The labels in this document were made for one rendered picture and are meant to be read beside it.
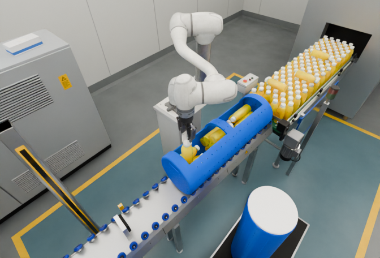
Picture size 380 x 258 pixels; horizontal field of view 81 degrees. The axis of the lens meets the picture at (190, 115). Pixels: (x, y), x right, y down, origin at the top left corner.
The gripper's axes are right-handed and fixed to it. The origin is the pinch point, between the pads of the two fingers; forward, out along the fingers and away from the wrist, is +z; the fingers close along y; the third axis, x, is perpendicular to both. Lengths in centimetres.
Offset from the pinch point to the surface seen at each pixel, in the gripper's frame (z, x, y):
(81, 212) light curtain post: 43, -65, -29
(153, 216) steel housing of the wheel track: 43, -34, 4
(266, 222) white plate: 32, 9, 54
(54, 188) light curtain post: 9, -67, -29
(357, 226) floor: 135, 118, 112
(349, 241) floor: 135, 98, 112
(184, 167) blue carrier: 13.1, -8.2, 5.9
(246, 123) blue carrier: 15.2, 46.7, 8.9
